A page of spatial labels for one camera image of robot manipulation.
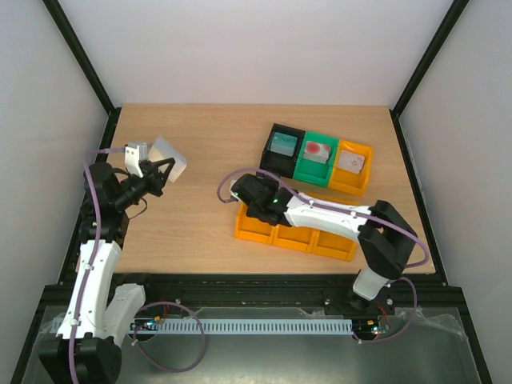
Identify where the yellow bin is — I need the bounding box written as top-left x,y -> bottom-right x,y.
311,230 -> 357,262
327,140 -> 373,197
234,203 -> 275,245
272,225 -> 318,254

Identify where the black bin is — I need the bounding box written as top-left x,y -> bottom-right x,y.
259,123 -> 306,178

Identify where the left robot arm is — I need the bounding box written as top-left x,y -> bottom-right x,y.
39,158 -> 175,383

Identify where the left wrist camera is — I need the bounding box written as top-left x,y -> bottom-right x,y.
124,142 -> 148,178

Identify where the yellow bin lower right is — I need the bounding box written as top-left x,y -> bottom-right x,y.
311,230 -> 357,262

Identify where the red white card stack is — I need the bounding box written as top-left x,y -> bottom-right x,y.
302,141 -> 330,164

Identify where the black frame post right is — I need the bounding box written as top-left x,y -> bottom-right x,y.
390,0 -> 471,117

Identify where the teal card stack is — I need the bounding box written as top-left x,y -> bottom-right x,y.
270,131 -> 298,157

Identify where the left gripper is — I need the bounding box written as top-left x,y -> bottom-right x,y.
114,158 -> 175,210

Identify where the yellow bin lower left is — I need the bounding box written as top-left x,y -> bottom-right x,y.
234,203 -> 275,245

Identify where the black frame post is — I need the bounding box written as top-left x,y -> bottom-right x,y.
390,0 -> 471,117
42,0 -> 121,117

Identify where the black frame post left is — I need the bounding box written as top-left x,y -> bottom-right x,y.
42,0 -> 121,117

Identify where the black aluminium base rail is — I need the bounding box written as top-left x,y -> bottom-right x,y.
39,273 -> 469,317

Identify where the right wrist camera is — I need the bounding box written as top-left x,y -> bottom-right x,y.
227,179 -> 240,203

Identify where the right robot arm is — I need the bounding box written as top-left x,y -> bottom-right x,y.
230,174 -> 418,314

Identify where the yellow bin upper right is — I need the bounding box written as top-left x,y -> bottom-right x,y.
327,140 -> 373,197

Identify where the white slotted cable duct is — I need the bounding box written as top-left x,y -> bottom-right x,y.
138,318 -> 353,336

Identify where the green bin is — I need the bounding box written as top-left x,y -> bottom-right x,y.
292,131 -> 339,187

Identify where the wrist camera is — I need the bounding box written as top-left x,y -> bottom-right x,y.
227,179 -> 240,203
124,142 -> 148,178

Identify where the yellow bin lower middle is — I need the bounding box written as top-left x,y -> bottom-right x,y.
272,225 -> 318,254

